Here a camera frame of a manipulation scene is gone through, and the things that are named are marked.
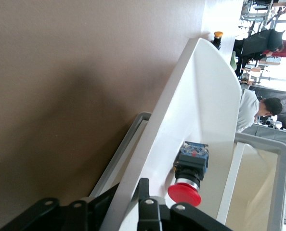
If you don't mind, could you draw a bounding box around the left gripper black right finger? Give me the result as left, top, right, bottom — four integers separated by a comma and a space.
137, 178, 230, 231

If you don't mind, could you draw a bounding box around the grey drawer cabinet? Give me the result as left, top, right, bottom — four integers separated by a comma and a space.
89, 112, 286, 231

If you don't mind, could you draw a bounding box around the person in white shirt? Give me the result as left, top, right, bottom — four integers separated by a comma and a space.
236, 89, 283, 133

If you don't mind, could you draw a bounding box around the black office chair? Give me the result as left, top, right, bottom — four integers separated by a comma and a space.
234, 28, 286, 70

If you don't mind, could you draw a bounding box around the red mushroom push button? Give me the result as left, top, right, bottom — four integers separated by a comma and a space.
167, 141, 210, 207

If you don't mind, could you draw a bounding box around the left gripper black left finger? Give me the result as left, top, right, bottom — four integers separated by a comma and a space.
0, 184, 121, 231

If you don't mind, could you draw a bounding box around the yellow mushroom push button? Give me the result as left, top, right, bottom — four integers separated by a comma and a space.
211, 31, 223, 50

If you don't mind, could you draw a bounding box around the white plastic drawer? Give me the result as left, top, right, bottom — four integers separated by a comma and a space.
102, 119, 150, 193
98, 37, 242, 231

